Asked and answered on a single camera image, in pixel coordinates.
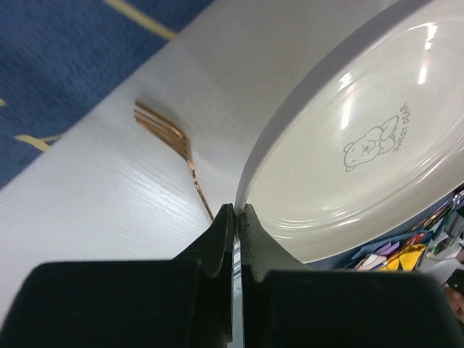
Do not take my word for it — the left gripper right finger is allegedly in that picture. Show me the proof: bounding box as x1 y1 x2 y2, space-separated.
238 205 463 347

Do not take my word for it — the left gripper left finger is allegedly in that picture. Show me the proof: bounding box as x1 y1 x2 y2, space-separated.
1 204 235 347

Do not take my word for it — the cream ceramic plate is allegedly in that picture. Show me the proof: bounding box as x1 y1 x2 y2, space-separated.
236 1 463 263

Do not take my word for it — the brown fork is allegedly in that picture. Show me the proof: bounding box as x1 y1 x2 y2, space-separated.
133 101 214 220

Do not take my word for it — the blue fish placemat cloth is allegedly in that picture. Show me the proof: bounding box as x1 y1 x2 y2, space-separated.
1 0 208 185

